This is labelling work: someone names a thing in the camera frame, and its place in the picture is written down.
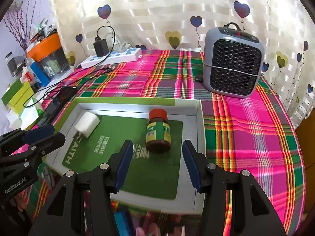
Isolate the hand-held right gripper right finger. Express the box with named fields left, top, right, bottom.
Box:
left=182, top=140, right=287, bottom=236

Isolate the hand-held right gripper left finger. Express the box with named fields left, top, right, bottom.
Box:
left=28, top=140, right=134, bottom=236

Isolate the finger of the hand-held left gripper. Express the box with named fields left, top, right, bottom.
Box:
left=0, top=132, right=66, bottom=175
left=0, top=124, right=55, bottom=153

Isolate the white charger cube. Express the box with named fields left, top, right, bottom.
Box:
left=74, top=112, right=101, bottom=138

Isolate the brown bottle with red cap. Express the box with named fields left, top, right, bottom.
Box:
left=146, top=109, right=172, bottom=154

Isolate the green and white tissue pack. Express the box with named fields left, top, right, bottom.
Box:
left=7, top=98, right=45, bottom=131

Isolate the lime green box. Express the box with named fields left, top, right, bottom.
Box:
left=1, top=80, right=36, bottom=115

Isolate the black phone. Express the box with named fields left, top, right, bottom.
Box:
left=39, top=87, right=79, bottom=128

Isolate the blue carton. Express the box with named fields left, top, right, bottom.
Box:
left=27, top=60, right=51, bottom=90

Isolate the small blue box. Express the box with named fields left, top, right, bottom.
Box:
left=115, top=210, right=135, bottom=236

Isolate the pink and green plaid tablecloth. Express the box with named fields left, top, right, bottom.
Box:
left=15, top=49, right=307, bottom=236

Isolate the grey metal container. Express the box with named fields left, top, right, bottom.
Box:
left=6, top=52, right=26, bottom=77

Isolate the clear bin with orange lid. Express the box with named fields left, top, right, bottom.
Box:
left=26, top=33, right=74, bottom=81

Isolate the assorted clutter pile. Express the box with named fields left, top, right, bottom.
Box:
left=30, top=18, right=58, bottom=42

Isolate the black power adapter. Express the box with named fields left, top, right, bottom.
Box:
left=93, top=39, right=110, bottom=57

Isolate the white power strip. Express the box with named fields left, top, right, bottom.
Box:
left=78, top=48, right=143, bottom=69

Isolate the grey fan heater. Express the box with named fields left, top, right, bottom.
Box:
left=202, top=23, right=266, bottom=98

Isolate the wooden cabinet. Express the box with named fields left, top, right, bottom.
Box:
left=295, top=118, right=315, bottom=202

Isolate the heart print curtain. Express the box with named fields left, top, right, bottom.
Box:
left=48, top=0, right=315, bottom=128

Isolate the black USB cable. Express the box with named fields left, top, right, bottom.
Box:
left=23, top=65, right=117, bottom=108

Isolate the purple branch wall decal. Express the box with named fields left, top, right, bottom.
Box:
left=4, top=0, right=47, bottom=52

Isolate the black adapter cable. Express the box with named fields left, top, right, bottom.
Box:
left=95, top=25, right=116, bottom=57

